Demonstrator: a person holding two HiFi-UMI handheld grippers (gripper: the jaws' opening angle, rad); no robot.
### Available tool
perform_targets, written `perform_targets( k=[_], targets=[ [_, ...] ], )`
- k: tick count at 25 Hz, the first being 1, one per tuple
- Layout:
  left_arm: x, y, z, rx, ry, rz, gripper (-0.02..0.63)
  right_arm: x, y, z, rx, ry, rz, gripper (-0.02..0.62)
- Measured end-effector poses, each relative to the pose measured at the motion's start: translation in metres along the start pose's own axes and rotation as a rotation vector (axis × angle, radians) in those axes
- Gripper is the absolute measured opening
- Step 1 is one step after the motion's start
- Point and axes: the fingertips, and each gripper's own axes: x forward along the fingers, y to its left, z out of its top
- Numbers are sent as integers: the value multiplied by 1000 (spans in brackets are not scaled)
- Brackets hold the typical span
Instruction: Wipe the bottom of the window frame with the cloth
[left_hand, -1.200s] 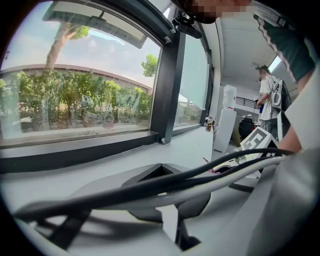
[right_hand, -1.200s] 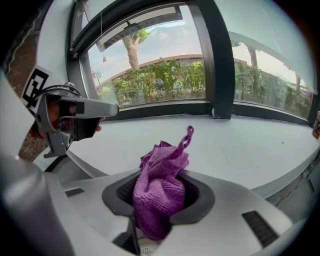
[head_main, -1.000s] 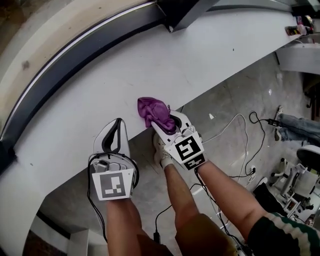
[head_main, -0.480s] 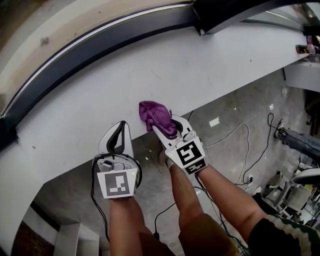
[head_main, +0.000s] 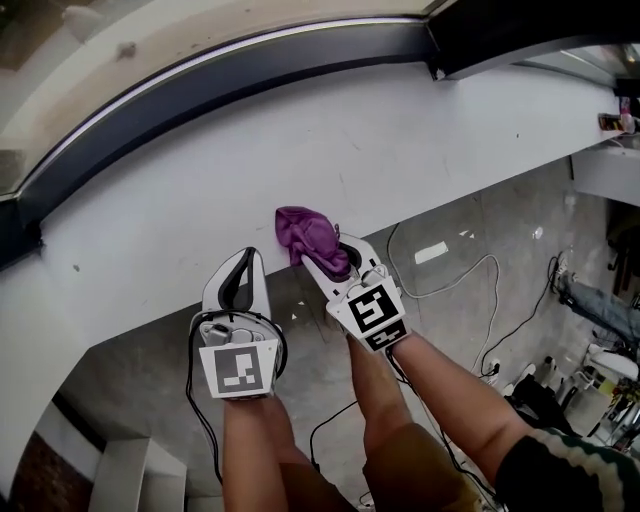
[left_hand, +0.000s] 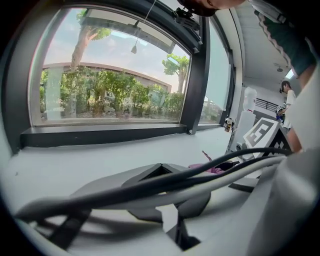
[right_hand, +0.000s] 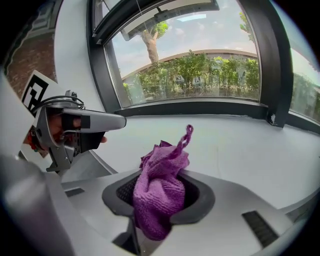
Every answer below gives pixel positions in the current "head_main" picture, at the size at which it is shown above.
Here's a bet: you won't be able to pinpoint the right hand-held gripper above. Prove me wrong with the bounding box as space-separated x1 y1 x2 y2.
300 233 413 356

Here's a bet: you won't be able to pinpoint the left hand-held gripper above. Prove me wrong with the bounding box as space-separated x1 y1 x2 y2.
189 246 288 402

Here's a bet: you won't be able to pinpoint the purple cloth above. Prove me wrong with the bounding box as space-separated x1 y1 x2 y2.
274 204 352 279

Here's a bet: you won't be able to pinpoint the dark window frame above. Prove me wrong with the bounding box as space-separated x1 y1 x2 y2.
0 0 640 274

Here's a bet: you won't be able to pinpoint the person's right forearm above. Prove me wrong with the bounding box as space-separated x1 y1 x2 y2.
386 333 532 497

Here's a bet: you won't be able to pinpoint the person's left forearm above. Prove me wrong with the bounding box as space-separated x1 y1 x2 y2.
221 395 312 512

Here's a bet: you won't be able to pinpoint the white window sill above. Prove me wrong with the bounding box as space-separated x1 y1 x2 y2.
0 63 640 512

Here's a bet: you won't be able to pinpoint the white power strip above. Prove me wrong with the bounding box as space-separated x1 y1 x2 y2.
478 357 503 387

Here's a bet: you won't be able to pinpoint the brown shorts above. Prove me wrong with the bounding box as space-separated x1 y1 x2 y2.
277 423 482 512

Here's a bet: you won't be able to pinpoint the white step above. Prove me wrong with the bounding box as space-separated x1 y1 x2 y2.
87 433 188 512

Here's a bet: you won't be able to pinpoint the white table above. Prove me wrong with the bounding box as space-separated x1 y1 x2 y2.
569 145 640 207

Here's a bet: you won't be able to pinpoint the white chair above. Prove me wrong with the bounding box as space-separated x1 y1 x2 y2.
567 342 640 407

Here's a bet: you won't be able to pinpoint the dark striped sleeve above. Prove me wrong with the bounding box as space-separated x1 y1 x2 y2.
493 427 640 512

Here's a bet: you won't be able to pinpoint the pink bottle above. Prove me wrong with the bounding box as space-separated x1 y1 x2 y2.
618 95 636 134

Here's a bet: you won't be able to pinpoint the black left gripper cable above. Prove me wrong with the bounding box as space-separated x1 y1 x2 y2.
185 310 289 485

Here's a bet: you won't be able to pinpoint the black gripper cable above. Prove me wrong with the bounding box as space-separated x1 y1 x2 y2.
185 310 289 485
383 347 499 506

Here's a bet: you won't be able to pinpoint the white floor cable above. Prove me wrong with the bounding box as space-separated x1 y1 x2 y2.
386 221 502 372

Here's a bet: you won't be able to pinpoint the thin black floor cable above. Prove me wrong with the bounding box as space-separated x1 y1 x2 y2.
519 253 569 361

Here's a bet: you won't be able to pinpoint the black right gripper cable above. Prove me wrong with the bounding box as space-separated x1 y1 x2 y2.
383 347 499 506

